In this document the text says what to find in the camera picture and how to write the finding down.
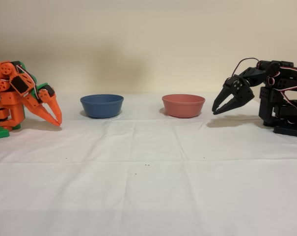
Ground red bowl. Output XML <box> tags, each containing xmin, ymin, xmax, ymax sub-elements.
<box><xmin>162</xmin><ymin>93</ymin><xmax>206</xmax><ymax>119</ymax></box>

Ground blue bowl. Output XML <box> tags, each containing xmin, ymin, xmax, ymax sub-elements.
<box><xmin>80</xmin><ymin>94</ymin><xmax>125</xmax><ymax>119</ymax></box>

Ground white tablecloth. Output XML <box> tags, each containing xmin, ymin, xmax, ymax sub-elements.
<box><xmin>0</xmin><ymin>92</ymin><xmax>297</xmax><ymax>236</ymax></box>

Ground orange arm servo cable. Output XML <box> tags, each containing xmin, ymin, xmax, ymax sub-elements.
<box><xmin>14</xmin><ymin>62</ymin><xmax>40</xmax><ymax>100</ymax></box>

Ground red white base servo cable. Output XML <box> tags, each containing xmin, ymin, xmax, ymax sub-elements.
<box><xmin>273</xmin><ymin>84</ymin><xmax>297</xmax><ymax>123</ymax></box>

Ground red white gripper servo cable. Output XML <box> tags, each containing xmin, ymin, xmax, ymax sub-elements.
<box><xmin>231</xmin><ymin>58</ymin><xmax>297</xmax><ymax>86</ymax></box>

